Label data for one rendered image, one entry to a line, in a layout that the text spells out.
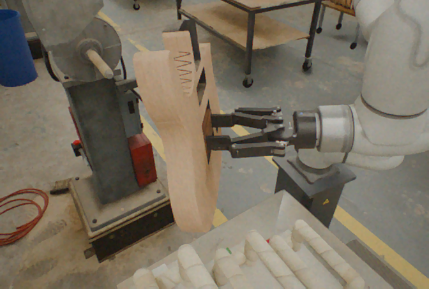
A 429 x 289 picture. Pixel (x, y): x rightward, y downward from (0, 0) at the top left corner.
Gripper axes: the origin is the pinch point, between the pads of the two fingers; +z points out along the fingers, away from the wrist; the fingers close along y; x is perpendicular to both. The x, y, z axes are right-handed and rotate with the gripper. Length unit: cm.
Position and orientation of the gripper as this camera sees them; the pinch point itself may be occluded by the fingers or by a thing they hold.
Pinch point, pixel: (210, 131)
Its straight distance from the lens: 61.8
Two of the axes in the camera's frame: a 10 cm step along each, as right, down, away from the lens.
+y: 1.1, -5.9, 8.0
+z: -9.9, 0.2, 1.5
